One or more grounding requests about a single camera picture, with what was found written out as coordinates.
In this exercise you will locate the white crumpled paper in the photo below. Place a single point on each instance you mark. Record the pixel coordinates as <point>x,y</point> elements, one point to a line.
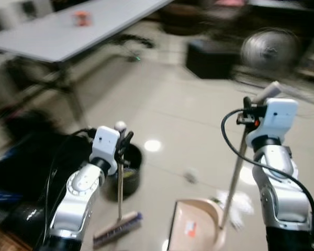
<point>240,204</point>

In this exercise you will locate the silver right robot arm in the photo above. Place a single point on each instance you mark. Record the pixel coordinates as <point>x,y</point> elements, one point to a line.
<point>282,198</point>

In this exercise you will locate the black round waste bin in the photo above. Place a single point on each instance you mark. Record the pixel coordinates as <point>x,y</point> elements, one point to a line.
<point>133,172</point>

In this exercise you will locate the small orange container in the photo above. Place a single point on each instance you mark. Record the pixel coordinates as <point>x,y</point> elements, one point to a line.
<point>82,18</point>

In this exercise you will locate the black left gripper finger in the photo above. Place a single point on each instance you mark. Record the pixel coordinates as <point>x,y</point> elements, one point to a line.
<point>122,141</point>
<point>129,140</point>

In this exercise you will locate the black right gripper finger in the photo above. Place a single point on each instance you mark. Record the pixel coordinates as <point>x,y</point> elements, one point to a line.
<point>247,103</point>

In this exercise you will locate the black bag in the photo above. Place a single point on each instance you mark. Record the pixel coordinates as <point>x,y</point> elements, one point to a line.
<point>31,167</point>

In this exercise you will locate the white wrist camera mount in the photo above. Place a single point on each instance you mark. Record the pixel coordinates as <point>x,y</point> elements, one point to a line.
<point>277,117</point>
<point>104,144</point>

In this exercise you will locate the round grey floor fan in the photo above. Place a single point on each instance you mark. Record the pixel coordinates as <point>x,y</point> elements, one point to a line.
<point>270,51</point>

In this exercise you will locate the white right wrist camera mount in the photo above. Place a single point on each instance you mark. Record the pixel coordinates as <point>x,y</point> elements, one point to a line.
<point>277,117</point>

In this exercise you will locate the black box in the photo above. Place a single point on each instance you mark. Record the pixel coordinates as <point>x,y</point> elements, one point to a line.
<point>212,60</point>

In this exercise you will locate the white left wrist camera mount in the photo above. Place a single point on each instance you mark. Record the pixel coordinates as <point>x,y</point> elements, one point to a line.
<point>104,144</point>

